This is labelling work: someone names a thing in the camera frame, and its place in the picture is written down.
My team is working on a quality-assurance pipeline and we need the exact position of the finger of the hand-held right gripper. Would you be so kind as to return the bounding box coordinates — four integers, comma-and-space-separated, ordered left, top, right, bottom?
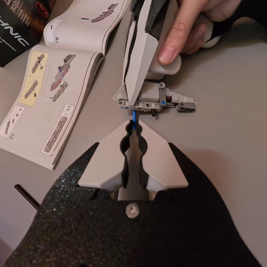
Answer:
126, 0, 158, 106
122, 20, 137, 90

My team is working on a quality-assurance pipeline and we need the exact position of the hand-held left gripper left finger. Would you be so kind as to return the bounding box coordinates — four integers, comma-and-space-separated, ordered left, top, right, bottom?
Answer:
78, 121, 134, 188

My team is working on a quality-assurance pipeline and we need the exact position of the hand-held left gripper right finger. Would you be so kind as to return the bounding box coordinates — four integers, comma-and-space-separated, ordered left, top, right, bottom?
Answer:
136, 121, 189, 193

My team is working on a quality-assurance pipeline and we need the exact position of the grey toy brick assembly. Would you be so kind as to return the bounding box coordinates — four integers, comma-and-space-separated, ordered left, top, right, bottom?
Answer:
113, 82, 197, 117

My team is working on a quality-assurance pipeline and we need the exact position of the grey desk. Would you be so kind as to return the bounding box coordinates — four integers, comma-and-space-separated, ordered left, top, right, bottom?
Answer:
0, 0, 267, 267

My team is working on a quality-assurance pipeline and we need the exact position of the person's right hand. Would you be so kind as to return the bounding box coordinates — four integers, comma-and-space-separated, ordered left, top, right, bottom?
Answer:
157, 0, 243, 65

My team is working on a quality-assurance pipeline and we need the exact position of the building instruction booklet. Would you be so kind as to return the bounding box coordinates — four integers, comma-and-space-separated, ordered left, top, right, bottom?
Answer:
0, 0, 131, 171

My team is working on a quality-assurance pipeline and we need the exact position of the long black toy axle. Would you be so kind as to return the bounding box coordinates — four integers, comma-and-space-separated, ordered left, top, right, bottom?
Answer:
14, 184, 40, 210

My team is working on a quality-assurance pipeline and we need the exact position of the black toy box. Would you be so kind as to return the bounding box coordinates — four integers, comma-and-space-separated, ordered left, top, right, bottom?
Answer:
0, 0, 57, 68

